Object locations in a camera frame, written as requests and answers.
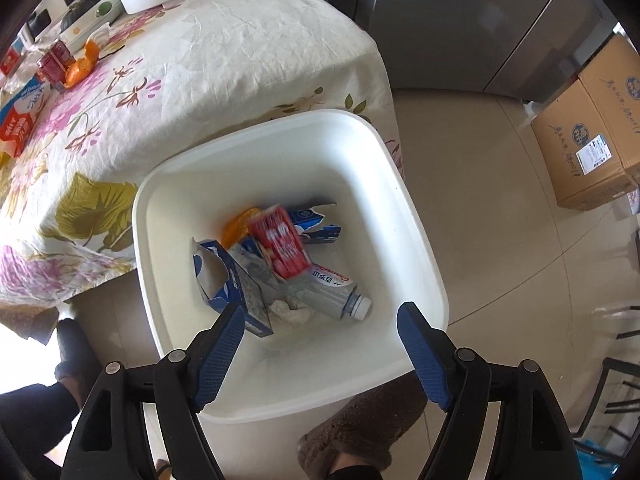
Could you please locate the floral tablecloth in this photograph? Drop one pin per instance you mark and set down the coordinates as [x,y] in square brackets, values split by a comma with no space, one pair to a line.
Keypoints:
[225,50]

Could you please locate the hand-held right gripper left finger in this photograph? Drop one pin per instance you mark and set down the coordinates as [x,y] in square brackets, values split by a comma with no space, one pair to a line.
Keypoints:
[222,355]

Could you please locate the white plastic bin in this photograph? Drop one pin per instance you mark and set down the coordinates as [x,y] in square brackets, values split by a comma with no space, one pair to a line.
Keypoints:
[300,160]

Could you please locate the slim blue box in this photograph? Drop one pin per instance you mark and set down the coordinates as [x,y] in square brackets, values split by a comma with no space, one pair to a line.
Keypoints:
[315,225]

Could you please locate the red drink carton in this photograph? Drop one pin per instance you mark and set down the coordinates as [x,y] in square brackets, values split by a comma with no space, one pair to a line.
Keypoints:
[52,65]

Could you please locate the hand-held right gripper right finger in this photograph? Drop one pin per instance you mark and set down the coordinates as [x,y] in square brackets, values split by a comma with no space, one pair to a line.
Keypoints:
[422,355]

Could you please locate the small green round object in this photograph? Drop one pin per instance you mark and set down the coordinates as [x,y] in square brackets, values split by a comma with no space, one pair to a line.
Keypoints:
[104,10]

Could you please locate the grey refrigerator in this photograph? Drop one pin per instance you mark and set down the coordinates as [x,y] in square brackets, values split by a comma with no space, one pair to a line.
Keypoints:
[450,25]

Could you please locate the black metal chair frame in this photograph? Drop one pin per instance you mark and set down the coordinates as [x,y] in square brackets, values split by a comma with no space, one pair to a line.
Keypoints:
[602,380]

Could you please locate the person's left leg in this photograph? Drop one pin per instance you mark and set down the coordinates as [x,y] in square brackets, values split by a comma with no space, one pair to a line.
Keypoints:
[30,425]

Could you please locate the cardboard box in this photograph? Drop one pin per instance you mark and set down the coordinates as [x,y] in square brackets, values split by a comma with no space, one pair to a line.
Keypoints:
[575,145]
[615,85]

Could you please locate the red white blue carton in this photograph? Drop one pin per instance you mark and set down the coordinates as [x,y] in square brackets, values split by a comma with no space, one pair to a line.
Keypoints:
[22,115]

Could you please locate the clear plastic water bottle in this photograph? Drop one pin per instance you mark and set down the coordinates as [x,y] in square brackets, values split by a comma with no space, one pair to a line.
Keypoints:
[325,290]

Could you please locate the white tissue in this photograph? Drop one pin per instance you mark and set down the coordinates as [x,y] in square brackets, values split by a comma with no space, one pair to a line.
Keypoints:
[292,312]
[97,35]

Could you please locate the white bowl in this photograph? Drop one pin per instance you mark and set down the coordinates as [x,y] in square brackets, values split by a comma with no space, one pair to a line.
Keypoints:
[85,24]

